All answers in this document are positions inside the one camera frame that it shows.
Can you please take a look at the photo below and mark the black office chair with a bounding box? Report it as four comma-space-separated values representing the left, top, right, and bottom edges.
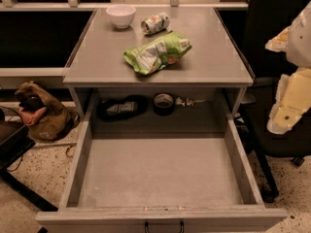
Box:
233, 0, 311, 204

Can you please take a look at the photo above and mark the white ceramic bowl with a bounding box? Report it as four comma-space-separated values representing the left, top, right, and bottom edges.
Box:
106, 5, 136, 29

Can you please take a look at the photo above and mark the black pouch with label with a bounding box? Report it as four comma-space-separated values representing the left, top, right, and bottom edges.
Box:
96, 95, 148, 122

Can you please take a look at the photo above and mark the brown backpack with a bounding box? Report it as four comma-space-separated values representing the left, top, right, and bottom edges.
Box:
15, 82, 74, 141

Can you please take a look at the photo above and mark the open grey top drawer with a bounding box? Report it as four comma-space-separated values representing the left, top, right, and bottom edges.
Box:
35, 93, 289, 233

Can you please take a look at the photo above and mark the black tape roll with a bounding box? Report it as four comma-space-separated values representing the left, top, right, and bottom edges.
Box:
153, 93, 175, 117

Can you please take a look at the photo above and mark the crushed soda can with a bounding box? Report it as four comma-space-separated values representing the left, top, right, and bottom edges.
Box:
141, 12, 170, 36

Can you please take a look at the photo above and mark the black desk leg stand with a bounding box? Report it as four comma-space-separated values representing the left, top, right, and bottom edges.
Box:
0, 112, 57, 212

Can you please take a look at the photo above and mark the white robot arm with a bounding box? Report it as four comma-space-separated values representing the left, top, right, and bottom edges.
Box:
265, 2, 311, 134

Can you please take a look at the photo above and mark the green rice chip bag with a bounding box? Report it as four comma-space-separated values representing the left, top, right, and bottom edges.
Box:
123, 31, 192, 75

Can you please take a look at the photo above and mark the crumpled foil wrapper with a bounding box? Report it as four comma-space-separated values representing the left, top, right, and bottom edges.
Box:
175, 97, 194, 107

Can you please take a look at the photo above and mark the black drawer handle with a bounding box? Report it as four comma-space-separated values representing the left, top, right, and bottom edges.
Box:
144, 222, 185, 233

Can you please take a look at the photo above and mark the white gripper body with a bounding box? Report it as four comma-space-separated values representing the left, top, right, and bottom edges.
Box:
267, 67, 311, 134

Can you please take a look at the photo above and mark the grey cabinet with top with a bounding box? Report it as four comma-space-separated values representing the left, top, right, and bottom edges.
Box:
64, 7, 252, 138

